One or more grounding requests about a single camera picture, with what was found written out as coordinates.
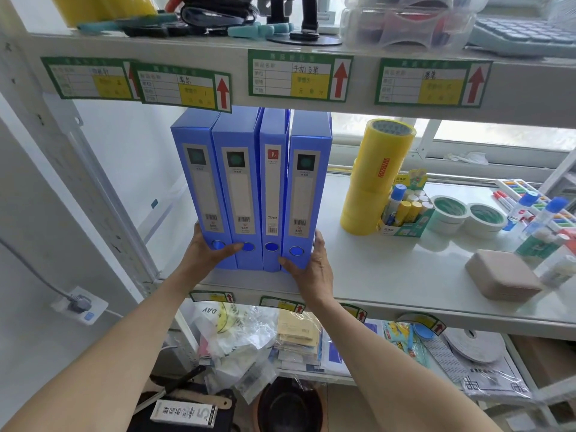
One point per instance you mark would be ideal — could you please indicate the person's right hand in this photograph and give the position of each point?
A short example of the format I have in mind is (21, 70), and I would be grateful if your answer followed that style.
(315, 278)

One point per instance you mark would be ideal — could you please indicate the person's left hand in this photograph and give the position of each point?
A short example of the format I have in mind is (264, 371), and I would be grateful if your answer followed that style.
(198, 260)

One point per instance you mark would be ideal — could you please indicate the person's left thumb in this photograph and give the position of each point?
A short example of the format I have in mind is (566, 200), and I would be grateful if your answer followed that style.
(227, 253)

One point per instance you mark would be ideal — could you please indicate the person's right thumb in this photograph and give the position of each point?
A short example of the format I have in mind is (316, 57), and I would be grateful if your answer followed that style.
(293, 265)

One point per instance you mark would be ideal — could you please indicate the person's left forearm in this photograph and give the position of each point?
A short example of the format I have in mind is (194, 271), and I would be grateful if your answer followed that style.
(103, 359)

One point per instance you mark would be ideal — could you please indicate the person's right forearm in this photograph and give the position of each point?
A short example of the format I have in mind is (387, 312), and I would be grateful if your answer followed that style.
(387, 368)

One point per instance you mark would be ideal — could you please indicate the small curled shelf label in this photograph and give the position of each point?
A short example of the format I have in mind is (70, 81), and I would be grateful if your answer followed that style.
(211, 297)
(282, 304)
(425, 323)
(355, 313)

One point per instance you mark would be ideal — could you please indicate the stack of beige envelopes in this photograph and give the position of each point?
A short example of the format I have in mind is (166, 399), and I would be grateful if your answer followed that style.
(297, 337)

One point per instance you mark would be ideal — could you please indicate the narrow blue file box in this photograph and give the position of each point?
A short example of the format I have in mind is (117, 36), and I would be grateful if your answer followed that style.
(272, 184)

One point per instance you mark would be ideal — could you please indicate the clear plastic bags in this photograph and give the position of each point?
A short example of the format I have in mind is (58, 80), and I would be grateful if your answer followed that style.
(238, 346)

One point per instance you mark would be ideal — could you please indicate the blue white paper packs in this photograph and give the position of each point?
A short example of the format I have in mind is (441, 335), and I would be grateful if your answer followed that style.
(337, 355)

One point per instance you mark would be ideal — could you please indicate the white metal shelf unit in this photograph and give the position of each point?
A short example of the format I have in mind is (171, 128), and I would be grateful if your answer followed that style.
(405, 274)

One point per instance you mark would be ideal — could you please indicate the green glue stick box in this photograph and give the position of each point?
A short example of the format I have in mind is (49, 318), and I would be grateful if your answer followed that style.
(407, 229)

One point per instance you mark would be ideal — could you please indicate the stack of yellow tape rolls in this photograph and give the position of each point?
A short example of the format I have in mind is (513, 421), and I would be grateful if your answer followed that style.
(375, 175)

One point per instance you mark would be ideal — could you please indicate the group of glue sticks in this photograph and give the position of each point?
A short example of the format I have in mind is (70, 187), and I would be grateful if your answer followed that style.
(407, 206)

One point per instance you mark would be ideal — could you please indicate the colourful sticker packet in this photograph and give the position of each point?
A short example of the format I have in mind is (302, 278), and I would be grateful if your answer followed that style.
(402, 339)

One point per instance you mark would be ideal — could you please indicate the black round bin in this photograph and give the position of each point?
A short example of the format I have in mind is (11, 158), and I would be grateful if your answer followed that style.
(290, 407)

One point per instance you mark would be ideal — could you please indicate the grey power plug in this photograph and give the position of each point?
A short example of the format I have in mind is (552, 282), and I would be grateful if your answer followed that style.
(80, 304)

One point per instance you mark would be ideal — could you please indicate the white tape roll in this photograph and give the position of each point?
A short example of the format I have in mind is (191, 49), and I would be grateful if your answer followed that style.
(447, 215)
(485, 222)

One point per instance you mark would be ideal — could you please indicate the black bag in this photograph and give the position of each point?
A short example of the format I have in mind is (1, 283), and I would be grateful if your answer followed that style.
(225, 418)

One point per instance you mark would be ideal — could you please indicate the white printed carton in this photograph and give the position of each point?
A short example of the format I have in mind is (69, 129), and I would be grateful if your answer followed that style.
(184, 413)

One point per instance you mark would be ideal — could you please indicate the green yellow shelf label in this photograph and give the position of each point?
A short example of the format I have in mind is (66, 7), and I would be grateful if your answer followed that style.
(182, 87)
(432, 83)
(299, 76)
(85, 78)

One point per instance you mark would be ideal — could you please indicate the white round tape disc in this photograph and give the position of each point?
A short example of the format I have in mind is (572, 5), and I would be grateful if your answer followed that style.
(474, 346)

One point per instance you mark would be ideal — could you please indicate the beige rectangular box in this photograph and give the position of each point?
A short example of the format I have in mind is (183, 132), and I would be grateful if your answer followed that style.
(501, 274)

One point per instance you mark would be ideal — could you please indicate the red marker pens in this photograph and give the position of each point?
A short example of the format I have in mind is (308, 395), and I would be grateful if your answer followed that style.
(503, 201)

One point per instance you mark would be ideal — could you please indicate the teal plastic clips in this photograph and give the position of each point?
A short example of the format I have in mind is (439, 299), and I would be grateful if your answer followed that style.
(261, 29)

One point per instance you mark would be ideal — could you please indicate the wrapped white paper sheets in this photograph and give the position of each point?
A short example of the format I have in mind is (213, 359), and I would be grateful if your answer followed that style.
(490, 377)

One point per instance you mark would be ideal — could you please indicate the black phone stand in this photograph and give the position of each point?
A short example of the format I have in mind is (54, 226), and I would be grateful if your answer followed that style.
(308, 33)

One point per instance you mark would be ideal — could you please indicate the blue-capped liquid glue bottle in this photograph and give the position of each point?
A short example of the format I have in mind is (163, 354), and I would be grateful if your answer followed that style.
(544, 218)
(519, 211)

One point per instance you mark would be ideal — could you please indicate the watercolor paint set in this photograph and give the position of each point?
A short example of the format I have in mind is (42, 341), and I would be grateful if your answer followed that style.
(522, 186)

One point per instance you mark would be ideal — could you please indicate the clear plastic pen box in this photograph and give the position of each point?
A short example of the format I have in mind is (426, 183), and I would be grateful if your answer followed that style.
(409, 24)

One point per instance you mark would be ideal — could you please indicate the brown cardboard box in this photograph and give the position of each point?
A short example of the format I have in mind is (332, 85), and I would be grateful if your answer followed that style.
(549, 359)

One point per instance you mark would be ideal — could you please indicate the large yellow tape roll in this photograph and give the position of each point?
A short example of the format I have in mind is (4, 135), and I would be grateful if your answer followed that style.
(99, 8)

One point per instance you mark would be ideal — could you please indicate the light blue keyboard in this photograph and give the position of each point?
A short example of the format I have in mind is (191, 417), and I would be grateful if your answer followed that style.
(522, 35)

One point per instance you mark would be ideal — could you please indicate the white wall socket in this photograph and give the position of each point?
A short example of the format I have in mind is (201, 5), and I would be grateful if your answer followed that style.
(96, 310)

